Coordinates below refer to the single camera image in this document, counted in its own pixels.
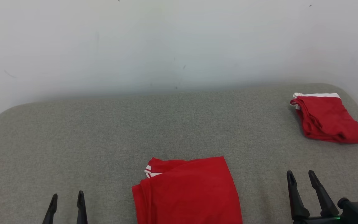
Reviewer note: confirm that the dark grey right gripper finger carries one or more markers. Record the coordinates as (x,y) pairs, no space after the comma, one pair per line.
(298,205)
(326,203)

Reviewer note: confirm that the red Bulls 23 jersey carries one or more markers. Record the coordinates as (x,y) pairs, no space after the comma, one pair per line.
(191,193)

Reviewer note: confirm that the red shorts with white stripe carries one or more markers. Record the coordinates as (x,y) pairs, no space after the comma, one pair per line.
(328,119)

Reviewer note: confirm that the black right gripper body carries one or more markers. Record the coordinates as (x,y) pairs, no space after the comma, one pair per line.
(318,221)

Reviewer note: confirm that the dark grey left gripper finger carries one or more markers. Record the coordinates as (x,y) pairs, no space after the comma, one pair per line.
(51,213)
(81,211)

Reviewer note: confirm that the grey fabric sofa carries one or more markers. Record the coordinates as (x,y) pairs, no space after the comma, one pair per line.
(73,140)

